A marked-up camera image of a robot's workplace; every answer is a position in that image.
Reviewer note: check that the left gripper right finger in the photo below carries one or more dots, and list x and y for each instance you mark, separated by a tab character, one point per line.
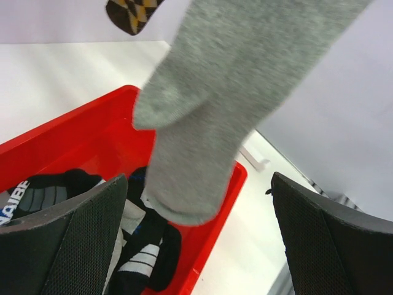
331	248

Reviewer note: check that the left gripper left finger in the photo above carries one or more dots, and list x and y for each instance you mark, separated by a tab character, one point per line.
64	249

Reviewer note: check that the grey striped sock back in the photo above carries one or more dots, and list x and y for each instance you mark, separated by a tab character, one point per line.
231	65

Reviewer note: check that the metal clothes rack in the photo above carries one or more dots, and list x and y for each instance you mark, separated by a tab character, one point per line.
253	155

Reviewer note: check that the red plastic bin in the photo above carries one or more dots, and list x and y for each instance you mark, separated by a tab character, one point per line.
97	137

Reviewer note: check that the brown argyle sock hanging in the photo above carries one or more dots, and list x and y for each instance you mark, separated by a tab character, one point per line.
131	16

